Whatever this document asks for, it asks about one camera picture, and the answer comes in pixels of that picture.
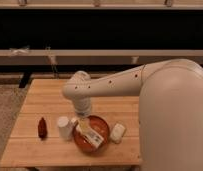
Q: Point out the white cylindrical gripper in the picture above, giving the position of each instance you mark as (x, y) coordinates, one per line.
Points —
(82, 107)

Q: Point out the clear plastic bottle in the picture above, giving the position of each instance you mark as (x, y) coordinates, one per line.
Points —
(86, 138)

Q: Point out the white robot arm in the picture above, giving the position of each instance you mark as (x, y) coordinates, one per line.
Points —
(170, 109)

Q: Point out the orange ceramic bowl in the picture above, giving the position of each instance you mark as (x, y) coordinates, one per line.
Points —
(101, 126)

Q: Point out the small dark red bottle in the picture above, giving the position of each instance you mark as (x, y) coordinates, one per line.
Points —
(42, 128)

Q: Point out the white cup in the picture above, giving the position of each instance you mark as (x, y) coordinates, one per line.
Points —
(65, 127)

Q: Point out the wooden table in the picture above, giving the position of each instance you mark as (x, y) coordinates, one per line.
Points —
(44, 100)

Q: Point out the grey metal rail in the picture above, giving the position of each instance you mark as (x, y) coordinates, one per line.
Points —
(34, 57)

